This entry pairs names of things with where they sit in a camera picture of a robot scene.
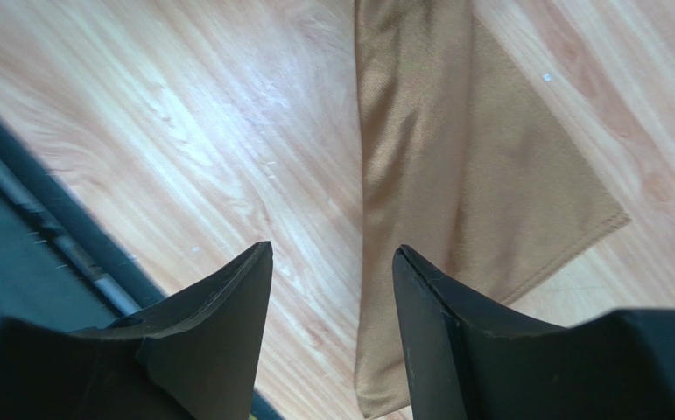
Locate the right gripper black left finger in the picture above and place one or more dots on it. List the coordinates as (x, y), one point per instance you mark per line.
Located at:
(192, 356)

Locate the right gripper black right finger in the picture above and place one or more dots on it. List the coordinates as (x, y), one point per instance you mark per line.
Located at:
(468, 357)

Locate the brown satin napkin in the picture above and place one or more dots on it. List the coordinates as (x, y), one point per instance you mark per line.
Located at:
(463, 161)

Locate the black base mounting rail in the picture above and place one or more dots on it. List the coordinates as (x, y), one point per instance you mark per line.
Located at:
(58, 268)

